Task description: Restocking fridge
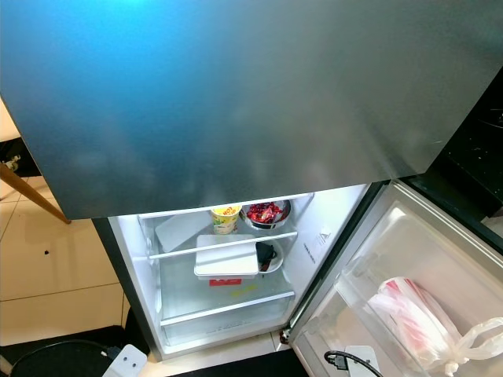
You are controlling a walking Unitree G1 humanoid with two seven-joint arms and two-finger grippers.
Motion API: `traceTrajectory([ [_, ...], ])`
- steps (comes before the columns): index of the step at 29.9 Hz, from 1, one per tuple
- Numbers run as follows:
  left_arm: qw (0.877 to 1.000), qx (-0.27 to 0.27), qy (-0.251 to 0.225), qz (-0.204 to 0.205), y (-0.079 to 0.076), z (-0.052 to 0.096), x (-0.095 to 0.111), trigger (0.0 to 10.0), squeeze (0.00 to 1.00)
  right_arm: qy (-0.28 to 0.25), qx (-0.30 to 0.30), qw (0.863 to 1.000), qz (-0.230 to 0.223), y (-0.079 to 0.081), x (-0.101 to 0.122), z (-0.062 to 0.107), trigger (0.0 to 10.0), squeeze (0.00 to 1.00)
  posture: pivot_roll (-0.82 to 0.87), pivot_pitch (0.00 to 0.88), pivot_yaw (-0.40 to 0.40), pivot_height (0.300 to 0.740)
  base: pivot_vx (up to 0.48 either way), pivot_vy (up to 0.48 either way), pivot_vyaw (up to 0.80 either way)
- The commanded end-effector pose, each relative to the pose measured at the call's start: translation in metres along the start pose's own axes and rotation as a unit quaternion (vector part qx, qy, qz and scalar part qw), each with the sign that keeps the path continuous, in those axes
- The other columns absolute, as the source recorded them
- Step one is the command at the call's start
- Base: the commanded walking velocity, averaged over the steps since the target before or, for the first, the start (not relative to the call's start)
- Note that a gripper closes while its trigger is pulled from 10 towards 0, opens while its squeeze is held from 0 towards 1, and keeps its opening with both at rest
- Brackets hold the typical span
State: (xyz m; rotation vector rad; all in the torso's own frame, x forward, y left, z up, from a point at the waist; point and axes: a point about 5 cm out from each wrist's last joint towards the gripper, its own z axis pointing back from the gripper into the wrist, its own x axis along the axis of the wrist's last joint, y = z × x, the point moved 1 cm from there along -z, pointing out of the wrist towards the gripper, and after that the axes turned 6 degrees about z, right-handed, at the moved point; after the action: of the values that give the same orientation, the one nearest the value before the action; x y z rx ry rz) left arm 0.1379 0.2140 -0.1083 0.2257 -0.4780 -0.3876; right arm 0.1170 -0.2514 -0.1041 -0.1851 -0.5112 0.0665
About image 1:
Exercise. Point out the grey steel fridge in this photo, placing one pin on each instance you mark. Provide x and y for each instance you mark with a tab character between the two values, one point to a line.
204	94

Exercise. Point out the glass fridge shelf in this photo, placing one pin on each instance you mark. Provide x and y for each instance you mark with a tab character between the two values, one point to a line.
228	308
283	236

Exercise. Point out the open fridge door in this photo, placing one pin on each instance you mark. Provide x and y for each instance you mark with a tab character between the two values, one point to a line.
424	243

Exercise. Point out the black puzzle foam mat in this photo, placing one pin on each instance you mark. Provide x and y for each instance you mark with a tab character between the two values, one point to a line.
6	151

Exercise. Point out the light wooden table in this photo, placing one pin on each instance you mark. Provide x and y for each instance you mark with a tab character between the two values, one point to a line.
39	196

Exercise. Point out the clear flat food container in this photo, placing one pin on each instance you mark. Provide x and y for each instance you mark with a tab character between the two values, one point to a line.
181	233

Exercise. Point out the black rounded object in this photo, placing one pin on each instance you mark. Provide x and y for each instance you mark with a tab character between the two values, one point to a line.
132	326

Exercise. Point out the yellow cup noodle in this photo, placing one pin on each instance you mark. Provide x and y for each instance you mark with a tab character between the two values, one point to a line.
225	220

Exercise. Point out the white lidded food container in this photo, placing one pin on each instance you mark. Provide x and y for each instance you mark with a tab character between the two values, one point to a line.
225	255

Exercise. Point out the bowl of red food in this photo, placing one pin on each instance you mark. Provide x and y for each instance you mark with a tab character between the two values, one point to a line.
266	212

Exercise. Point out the black mug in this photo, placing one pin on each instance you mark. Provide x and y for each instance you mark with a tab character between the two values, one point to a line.
264	255

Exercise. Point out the black floor mat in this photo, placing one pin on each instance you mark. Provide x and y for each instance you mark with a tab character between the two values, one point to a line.
204	369

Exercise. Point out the white plate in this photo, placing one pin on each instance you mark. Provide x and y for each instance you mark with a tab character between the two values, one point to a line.
278	260

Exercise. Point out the red and white plastic bag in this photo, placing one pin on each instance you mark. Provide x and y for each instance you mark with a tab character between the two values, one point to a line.
409	322

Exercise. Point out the black speckled counter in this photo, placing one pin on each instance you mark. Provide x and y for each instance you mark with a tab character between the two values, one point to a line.
471	157

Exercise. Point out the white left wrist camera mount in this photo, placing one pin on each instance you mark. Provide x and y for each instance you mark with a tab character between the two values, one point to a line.
126	363

